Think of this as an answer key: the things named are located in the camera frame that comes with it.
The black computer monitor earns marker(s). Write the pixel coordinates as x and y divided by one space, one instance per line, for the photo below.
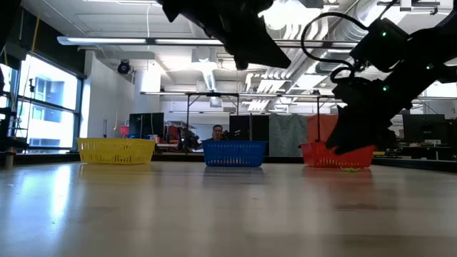
423 126
146 125

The small pink box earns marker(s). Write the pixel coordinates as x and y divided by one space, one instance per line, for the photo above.
124 130

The white ceiling light fixture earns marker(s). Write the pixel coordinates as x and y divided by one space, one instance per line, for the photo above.
285 14

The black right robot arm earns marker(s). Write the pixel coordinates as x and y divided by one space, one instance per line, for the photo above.
435 46

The black partition panel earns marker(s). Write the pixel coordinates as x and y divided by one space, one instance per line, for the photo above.
250 126

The black background rig frame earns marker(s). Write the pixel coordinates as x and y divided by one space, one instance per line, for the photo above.
318 118
188 121

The silver ventilation duct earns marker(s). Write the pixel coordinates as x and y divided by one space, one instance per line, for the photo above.
339 39

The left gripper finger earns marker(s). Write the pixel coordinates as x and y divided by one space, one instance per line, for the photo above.
260 50
242 64

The large office window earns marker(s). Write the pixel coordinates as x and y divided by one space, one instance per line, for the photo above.
50 107

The black equipment stand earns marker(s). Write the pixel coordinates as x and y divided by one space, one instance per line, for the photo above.
7 125

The grey hanging cloth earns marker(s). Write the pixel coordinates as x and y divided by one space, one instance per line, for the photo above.
287 133

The yellow plastic mesh basket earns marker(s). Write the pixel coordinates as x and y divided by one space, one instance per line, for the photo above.
116 151

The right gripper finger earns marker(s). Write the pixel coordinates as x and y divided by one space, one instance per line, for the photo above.
366 135
342 135

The person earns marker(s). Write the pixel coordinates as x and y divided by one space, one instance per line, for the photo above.
217 132

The blue plastic mesh basket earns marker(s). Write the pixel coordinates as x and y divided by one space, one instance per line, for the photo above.
233 153

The red plastic mesh basket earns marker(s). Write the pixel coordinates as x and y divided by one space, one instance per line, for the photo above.
317 158

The black hanging spotlight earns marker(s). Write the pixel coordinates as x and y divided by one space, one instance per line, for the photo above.
124 67

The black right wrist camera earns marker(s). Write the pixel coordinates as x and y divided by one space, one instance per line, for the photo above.
382 43

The overhead LED light bar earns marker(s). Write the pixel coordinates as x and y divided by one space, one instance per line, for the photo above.
107 40

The orange hanging cloth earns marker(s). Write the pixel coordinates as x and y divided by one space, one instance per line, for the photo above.
323 125

